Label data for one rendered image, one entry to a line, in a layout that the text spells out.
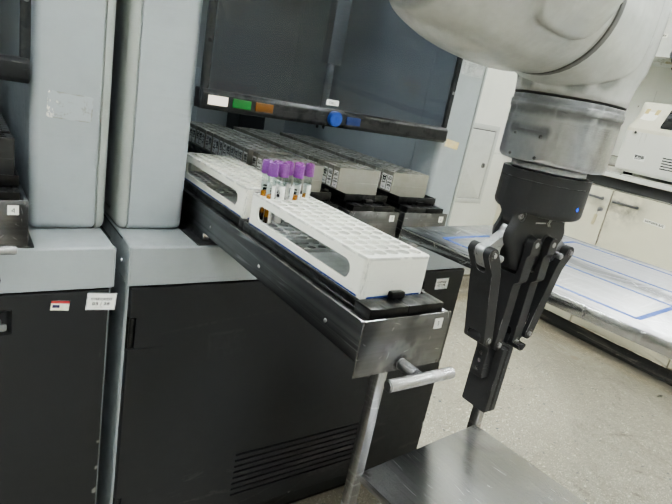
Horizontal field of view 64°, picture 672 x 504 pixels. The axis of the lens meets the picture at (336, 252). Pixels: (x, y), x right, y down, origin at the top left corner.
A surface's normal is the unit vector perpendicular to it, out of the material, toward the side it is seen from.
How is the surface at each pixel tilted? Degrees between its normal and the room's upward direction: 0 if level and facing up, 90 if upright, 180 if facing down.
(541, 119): 90
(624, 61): 111
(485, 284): 104
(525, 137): 90
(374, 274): 90
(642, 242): 90
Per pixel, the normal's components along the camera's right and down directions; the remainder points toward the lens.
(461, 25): -0.14, 0.97
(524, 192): -0.66, 0.10
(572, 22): 0.36, 0.88
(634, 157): -0.83, 0.01
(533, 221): 0.55, 0.34
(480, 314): -0.83, 0.24
